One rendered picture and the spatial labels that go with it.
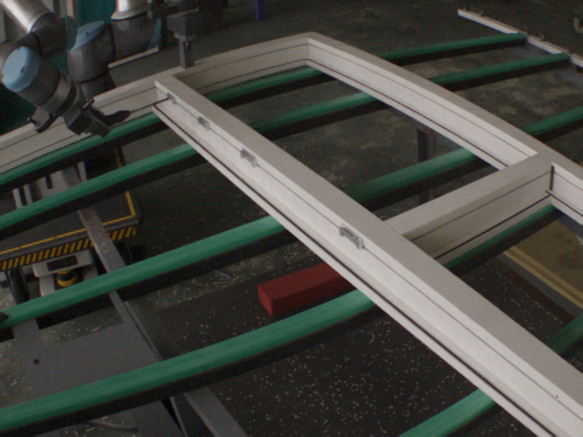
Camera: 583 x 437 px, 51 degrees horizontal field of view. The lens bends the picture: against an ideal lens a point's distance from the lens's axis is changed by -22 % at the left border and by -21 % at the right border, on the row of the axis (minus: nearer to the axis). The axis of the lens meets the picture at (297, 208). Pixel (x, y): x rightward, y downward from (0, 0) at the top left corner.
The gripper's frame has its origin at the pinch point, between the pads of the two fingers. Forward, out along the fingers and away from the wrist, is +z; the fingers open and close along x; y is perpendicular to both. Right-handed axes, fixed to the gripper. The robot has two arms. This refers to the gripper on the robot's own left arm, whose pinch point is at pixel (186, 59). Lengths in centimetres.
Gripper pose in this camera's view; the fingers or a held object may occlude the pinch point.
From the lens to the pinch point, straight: 171.8
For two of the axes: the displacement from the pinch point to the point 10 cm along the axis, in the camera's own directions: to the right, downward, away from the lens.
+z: 0.7, 8.6, 5.1
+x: -5.1, -4.1, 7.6
